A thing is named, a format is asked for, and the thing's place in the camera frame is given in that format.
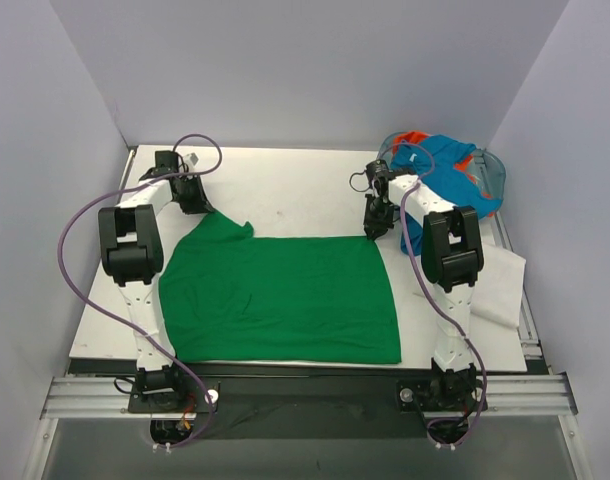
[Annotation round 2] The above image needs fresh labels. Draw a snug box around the orange t shirt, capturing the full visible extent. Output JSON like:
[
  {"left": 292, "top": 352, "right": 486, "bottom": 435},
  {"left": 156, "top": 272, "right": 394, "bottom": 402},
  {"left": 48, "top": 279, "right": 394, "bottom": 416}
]
[{"left": 390, "top": 130, "right": 498, "bottom": 217}]

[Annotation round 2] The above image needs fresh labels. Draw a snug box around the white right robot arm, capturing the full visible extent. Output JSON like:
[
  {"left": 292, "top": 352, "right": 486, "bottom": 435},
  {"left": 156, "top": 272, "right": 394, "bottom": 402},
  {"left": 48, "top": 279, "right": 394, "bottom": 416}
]
[{"left": 363, "top": 159, "right": 486, "bottom": 408}]

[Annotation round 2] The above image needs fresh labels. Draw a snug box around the blue t shirt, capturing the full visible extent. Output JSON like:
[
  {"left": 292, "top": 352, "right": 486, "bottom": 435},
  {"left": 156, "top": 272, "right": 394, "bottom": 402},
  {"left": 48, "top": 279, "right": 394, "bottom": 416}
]
[{"left": 387, "top": 134, "right": 501, "bottom": 256}]

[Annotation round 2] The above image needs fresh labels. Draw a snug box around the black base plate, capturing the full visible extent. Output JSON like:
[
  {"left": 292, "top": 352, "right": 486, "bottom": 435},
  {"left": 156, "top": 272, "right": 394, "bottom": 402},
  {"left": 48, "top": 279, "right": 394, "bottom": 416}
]
[{"left": 127, "top": 364, "right": 487, "bottom": 445}]

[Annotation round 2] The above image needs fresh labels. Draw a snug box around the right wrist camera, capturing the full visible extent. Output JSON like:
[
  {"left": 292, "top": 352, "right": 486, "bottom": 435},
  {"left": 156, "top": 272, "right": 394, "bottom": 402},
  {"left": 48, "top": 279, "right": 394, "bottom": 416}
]
[{"left": 365, "top": 159, "right": 390, "bottom": 184}]

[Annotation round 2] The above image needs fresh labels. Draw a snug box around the white cloth sheet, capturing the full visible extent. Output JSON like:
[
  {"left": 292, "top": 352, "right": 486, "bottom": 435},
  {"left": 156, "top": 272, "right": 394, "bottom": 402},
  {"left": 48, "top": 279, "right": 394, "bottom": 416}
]
[{"left": 470, "top": 243, "right": 526, "bottom": 330}]

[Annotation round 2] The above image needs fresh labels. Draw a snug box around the green t shirt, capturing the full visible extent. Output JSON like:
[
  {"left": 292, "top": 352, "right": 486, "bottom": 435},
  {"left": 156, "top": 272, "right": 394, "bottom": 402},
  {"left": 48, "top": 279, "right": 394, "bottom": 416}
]
[{"left": 158, "top": 213, "right": 402, "bottom": 365}]

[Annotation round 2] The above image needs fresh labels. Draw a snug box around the clear blue plastic bin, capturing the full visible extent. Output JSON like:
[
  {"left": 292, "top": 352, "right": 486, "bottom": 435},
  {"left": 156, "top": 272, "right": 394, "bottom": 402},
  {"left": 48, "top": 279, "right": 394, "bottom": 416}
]
[{"left": 377, "top": 131, "right": 506, "bottom": 218}]

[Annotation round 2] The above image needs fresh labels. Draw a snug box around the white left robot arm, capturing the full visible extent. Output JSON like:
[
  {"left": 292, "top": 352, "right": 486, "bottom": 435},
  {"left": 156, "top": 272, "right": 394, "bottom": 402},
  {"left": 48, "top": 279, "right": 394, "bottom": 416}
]
[{"left": 98, "top": 150, "right": 214, "bottom": 412}]

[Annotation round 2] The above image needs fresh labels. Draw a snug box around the aluminium frame rail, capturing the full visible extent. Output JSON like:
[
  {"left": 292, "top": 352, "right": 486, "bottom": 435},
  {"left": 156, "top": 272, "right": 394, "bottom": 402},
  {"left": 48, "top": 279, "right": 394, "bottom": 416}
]
[{"left": 44, "top": 147, "right": 576, "bottom": 420}]

